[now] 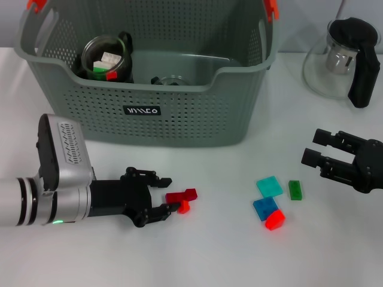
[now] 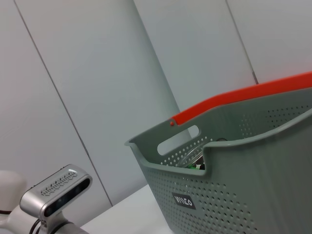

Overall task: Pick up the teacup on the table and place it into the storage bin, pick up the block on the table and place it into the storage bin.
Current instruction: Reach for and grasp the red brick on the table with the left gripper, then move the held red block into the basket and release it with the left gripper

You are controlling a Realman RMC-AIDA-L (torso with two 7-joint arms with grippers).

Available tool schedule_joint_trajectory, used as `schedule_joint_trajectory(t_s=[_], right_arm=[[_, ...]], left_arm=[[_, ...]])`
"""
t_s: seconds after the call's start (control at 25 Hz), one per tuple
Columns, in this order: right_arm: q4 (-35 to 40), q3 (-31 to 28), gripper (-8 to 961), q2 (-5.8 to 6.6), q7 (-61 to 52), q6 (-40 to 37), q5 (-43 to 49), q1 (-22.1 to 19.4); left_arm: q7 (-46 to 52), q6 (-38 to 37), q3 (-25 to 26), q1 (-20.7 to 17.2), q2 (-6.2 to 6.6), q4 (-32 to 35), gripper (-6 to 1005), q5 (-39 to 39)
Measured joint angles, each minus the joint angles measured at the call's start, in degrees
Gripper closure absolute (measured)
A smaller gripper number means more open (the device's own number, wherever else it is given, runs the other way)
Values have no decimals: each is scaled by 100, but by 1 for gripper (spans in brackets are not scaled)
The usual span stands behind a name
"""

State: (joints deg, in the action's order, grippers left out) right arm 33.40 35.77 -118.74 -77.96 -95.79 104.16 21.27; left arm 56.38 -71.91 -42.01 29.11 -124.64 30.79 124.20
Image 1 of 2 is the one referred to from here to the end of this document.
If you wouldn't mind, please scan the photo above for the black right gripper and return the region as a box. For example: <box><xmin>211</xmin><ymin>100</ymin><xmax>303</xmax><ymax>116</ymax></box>
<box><xmin>301</xmin><ymin>128</ymin><xmax>383</xmax><ymax>194</ymax></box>

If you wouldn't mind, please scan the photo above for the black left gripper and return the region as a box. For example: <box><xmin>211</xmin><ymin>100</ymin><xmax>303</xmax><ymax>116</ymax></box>
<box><xmin>88</xmin><ymin>167</ymin><xmax>183</xmax><ymax>228</ymax></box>

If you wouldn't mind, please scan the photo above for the dark red curved brick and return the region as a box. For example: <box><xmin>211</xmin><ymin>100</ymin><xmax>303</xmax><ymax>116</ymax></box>
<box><xmin>165</xmin><ymin>188</ymin><xmax>198</xmax><ymax>204</ymax></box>

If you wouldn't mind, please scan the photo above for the small red wedge brick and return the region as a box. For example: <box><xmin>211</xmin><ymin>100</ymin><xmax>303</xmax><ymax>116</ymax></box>
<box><xmin>176</xmin><ymin>200</ymin><xmax>191</xmax><ymax>215</ymax></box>

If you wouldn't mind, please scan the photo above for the teal square plate brick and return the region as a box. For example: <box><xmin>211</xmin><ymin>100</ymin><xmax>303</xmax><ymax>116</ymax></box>
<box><xmin>256</xmin><ymin>175</ymin><xmax>284</xmax><ymax>198</ymax></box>

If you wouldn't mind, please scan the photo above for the glass teacup with black sleeve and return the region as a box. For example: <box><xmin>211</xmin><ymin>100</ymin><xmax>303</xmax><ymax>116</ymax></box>
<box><xmin>81</xmin><ymin>30</ymin><xmax>135</xmax><ymax>84</ymax></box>
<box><xmin>150</xmin><ymin>75</ymin><xmax>190</xmax><ymax>86</ymax></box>

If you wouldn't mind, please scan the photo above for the white thick toy brick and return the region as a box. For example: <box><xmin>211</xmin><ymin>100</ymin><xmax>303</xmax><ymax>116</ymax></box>
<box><xmin>101</xmin><ymin>51</ymin><xmax>123</xmax><ymax>66</ymax></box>

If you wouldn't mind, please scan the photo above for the grey perforated storage basket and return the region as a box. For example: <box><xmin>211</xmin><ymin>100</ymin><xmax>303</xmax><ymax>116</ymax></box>
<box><xmin>13</xmin><ymin>0</ymin><xmax>281</xmax><ymax>149</ymax></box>

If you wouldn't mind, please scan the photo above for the green flat toy brick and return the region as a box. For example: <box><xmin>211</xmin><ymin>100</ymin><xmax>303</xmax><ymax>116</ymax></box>
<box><xmin>288</xmin><ymin>180</ymin><xmax>304</xmax><ymax>200</ymax></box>

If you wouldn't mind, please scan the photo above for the blue square plate brick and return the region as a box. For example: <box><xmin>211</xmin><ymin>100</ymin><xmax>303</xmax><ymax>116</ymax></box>
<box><xmin>253</xmin><ymin>196</ymin><xmax>281</xmax><ymax>222</ymax></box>

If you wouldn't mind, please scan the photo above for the large orange-red sloped brick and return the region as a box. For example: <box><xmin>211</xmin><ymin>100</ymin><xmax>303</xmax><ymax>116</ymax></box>
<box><xmin>265</xmin><ymin>208</ymin><xmax>287</xmax><ymax>231</ymax></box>

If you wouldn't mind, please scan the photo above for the black clay teapot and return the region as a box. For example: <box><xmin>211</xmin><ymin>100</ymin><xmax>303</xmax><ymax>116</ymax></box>
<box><xmin>74</xmin><ymin>55</ymin><xmax>89</xmax><ymax>80</ymax></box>

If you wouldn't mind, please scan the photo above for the glass teapot with black handle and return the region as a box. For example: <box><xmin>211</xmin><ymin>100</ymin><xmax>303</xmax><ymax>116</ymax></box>
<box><xmin>302</xmin><ymin>17</ymin><xmax>381</xmax><ymax>109</ymax></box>

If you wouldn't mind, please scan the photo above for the orange basket handle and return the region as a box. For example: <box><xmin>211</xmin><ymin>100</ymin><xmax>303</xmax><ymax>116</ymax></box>
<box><xmin>26</xmin><ymin>0</ymin><xmax>281</xmax><ymax>24</ymax></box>

